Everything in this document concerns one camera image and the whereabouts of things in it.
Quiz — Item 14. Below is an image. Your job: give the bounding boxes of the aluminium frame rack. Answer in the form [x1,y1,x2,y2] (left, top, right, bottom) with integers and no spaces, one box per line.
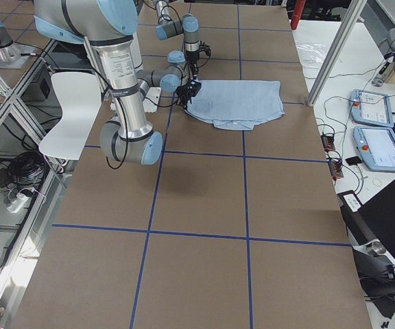
[0,37,75,329]

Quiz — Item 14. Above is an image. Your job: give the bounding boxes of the clear plastic bag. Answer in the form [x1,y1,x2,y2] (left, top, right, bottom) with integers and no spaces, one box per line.
[296,42,328,69]

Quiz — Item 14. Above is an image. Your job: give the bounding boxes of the aluminium frame post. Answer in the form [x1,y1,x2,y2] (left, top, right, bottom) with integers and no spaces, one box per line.
[306,0,367,107]

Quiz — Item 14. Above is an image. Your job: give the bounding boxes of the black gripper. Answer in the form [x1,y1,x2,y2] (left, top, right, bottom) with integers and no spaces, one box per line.
[185,51,200,80]
[176,84,193,110]

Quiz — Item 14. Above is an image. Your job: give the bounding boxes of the white power strip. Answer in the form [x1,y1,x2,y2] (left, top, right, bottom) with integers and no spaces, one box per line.
[6,192,29,214]

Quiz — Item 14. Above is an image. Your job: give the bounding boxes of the lower blue teach pendant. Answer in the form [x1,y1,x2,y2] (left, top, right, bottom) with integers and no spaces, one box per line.
[352,126,395,173]

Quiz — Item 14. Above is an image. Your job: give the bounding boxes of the light blue button shirt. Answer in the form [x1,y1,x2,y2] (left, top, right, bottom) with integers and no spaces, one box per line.
[185,80,285,131]

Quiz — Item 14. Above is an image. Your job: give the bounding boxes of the upper orange black electronics box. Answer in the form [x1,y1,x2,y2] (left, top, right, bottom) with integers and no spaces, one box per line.
[321,134,335,151]

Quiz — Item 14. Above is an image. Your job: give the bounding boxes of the black laptop computer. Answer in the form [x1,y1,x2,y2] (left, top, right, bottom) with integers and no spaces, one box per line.
[337,179,395,259]

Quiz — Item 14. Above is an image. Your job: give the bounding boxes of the lower orange black electronics box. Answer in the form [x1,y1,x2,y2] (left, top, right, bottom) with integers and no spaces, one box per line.
[328,158,344,181]

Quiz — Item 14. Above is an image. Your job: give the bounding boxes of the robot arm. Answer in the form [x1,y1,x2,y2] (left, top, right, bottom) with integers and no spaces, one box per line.
[34,1,200,165]
[153,0,201,80]

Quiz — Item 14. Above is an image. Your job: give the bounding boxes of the small black card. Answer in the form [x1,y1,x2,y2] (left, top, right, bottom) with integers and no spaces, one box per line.
[345,156,363,166]

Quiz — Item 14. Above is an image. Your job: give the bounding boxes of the upper blue teach pendant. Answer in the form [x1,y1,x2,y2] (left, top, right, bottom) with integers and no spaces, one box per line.
[350,89,394,128]

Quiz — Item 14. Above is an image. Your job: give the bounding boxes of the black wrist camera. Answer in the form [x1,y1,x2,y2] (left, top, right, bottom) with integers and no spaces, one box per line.
[187,80,202,97]
[199,41,212,58]

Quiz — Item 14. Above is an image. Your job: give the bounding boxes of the black braided right cable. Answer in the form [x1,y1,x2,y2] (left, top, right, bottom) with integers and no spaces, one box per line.
[104,64,191,171]

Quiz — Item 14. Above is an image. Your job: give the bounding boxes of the white curved paper sheet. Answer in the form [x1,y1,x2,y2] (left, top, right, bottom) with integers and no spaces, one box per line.
[39,71,101,160]

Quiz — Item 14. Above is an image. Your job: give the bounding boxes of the coiled black cables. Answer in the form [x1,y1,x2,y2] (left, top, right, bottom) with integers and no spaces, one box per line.
[8,150,49,189]

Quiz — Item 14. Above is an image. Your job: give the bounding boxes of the orange black electronics box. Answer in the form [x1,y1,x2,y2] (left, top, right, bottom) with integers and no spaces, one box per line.
[328,158,344,181]
[321,134,335,151]

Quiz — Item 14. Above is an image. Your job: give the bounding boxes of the red cylinder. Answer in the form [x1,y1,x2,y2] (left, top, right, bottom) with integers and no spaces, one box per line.
[290,0,306,30]

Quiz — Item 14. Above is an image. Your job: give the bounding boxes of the blue teach pendant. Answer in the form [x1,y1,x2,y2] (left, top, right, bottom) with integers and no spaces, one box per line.
[352,126,395,173]
[350,89,394,128]

